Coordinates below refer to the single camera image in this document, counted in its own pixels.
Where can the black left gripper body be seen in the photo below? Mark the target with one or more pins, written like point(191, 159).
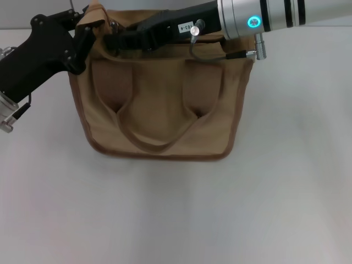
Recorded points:
point(35, 60)

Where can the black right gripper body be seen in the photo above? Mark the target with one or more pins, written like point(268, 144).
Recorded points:
point(192, 19)

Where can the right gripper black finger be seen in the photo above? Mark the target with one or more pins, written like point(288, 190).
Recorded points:
point(132, 41)
point(149, 20)

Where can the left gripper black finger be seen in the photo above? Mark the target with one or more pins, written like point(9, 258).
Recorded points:
point(67, 15)
point(82, 46)

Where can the silver metal zipper pull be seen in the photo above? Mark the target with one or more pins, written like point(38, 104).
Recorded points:
point(114, 26)

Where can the khaki canvas food bag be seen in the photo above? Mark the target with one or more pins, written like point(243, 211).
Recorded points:
point(165, 110)

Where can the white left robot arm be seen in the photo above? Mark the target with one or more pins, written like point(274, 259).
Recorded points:
point(6, 105)

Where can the white number label sticker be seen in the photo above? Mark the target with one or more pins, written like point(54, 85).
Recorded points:
point(184, 27)

